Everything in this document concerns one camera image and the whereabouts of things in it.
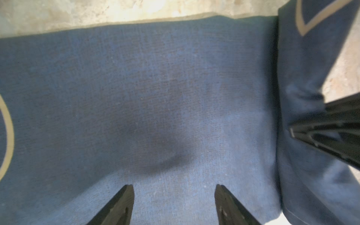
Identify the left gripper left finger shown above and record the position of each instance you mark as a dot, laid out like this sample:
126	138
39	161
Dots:
118	210

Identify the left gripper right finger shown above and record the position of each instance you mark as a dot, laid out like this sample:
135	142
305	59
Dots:
229	210

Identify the dark blue pillowcase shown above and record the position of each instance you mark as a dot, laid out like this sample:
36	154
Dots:
174	108

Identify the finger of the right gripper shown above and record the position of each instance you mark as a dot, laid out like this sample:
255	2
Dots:
335	132

